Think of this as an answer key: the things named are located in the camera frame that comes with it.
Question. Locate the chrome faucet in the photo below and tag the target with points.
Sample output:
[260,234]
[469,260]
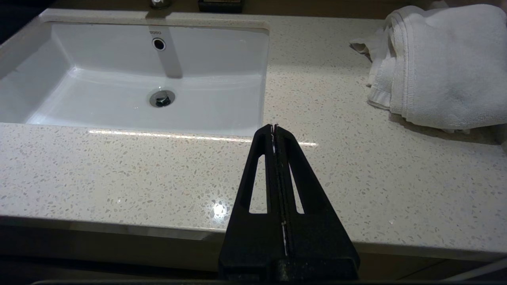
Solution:
[160,3]

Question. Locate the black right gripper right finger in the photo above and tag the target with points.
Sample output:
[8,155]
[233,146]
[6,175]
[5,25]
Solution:
[317,245]

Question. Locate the black square soap dish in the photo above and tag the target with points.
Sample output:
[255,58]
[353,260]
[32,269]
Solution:
[221,4]

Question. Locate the chrome sink drain stopper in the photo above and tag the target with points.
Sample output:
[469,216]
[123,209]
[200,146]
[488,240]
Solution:
[162,98]

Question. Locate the white crumpled towel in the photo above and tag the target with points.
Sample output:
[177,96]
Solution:
[447,67]

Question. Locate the white rectangular sink basin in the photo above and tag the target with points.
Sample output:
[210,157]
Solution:
[119,99]

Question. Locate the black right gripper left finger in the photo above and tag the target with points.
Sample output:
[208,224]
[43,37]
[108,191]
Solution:
[245,245]

